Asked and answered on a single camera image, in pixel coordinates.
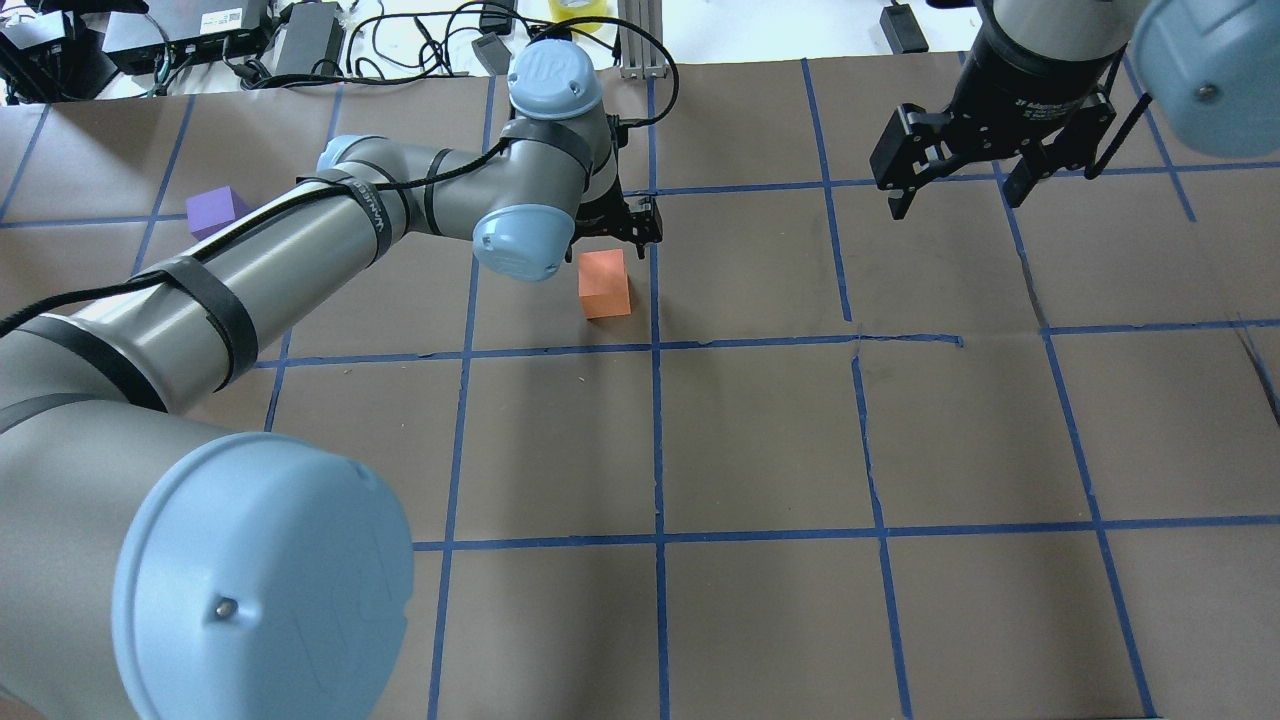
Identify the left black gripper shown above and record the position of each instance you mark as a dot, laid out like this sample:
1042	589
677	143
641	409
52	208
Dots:
634	222

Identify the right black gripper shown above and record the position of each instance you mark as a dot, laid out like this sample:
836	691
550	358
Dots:
1030	85

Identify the orange foam cube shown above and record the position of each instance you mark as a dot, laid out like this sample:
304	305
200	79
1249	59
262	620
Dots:
604	286

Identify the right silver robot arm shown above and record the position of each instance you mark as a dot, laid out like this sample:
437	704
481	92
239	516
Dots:
1210	66

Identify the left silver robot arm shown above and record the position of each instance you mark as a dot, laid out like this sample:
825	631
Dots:
159	567

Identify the black power brick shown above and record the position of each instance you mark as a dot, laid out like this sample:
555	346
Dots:
901	29

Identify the yellow tape roll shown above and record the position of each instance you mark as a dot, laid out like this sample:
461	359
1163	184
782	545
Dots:
579	14

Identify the black power adapter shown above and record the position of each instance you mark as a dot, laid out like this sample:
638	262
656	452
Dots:
312	39

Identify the purple foam cube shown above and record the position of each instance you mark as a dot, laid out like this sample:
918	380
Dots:
212	211

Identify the aluminium frame post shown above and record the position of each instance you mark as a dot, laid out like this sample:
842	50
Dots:
639	53

